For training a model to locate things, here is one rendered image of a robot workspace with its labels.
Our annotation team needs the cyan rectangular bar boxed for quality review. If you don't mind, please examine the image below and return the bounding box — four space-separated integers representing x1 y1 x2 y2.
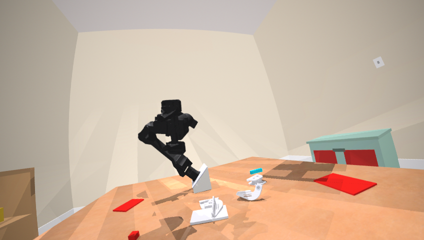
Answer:
250 168 263 175

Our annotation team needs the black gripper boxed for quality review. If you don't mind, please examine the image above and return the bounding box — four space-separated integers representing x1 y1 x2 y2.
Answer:
157 99 189 155

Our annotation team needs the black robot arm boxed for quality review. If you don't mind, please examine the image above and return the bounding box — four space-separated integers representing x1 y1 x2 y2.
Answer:
138 111 201 182

